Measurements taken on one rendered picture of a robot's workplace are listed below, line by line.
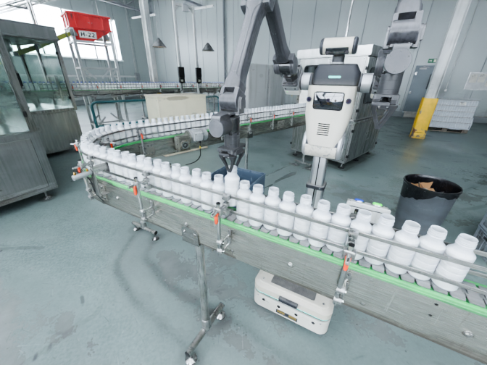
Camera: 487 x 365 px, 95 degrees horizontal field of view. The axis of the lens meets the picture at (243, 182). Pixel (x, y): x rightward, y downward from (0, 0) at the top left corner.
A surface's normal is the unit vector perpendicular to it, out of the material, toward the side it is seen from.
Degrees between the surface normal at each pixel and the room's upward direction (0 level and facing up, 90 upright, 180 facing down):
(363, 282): 90
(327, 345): 0
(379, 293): 90
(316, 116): 90
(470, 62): 90
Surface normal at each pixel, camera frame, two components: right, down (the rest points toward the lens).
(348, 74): -0.48, 0.36
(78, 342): 0.02, -0.90
